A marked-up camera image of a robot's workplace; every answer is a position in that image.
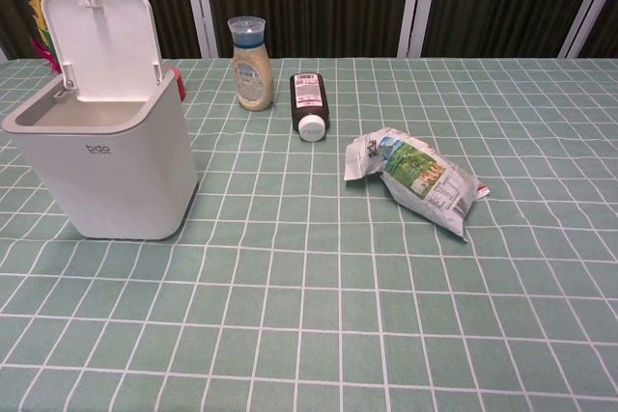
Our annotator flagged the dark brown bottle white cap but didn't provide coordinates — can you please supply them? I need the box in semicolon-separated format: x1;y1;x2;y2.
288;71;330;143

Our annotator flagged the white lidded trash bin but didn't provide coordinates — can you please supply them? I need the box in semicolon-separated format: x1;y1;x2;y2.
1;63;200;242

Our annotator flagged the green white grid tablecloth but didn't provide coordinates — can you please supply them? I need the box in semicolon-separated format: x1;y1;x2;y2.
0;57;618;412

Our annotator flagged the white plastic trash bin lid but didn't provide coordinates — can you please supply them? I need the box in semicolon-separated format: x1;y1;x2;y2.
40;0;164;103

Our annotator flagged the colourful feather toy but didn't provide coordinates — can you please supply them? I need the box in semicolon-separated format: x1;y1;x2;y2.
27;0;62;76

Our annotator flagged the white folding screen frame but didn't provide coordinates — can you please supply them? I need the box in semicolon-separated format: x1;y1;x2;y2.
179;0;618;59

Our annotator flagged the beige sauce bottle clear cap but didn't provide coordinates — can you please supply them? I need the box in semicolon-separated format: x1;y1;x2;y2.
226;15;276;113

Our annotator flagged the white green snack bag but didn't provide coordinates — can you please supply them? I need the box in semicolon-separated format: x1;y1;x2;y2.
343;126;492;244

